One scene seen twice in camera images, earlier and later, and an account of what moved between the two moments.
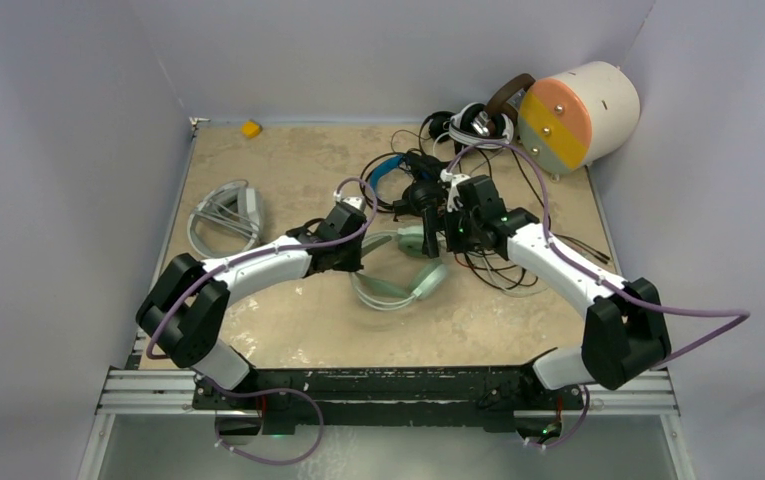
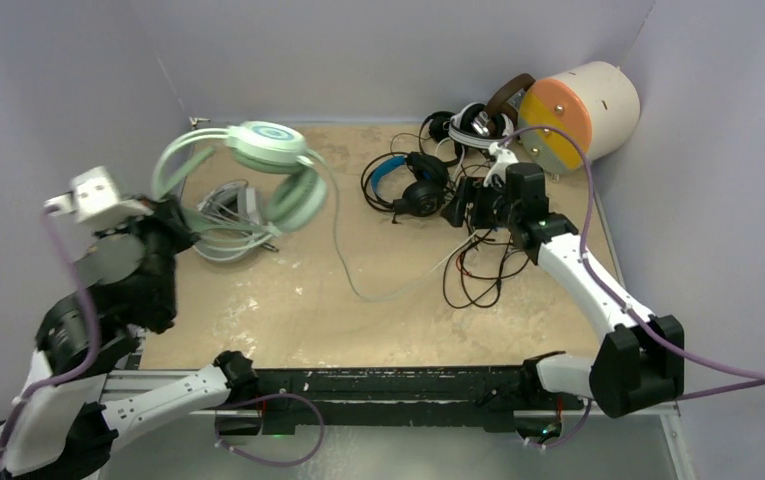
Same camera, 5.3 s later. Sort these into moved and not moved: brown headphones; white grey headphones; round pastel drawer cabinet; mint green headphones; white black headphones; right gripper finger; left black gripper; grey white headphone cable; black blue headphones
Moved: grey white headphone cable; right gripper finger; mint green headphones; left black gripper
Not moved: white black headphones; black blue headphones; round pastel drawer cabinet; brown headphones; white grey headphones
